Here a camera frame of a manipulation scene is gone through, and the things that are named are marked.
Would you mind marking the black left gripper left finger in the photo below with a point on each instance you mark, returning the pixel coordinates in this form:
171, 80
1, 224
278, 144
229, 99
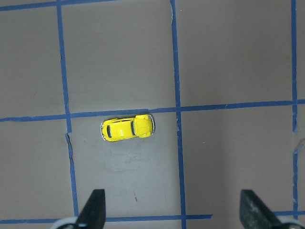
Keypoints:
93, 215

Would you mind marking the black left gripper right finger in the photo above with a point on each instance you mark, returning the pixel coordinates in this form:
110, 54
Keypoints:
254, 214

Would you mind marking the yellow toy beetle car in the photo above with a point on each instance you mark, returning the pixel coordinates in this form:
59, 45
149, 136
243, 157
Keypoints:
117, 129

